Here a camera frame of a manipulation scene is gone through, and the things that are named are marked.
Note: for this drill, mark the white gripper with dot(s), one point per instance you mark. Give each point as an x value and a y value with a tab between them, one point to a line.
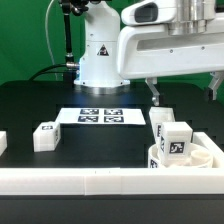
171	37

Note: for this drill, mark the white round stool seat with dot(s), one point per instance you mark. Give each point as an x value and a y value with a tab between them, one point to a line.
199	157

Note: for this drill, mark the white marker sheet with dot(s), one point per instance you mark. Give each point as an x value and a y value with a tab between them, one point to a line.
101	116

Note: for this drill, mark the white U-shaped obstacle wall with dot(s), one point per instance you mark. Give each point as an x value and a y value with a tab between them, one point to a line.
118	181

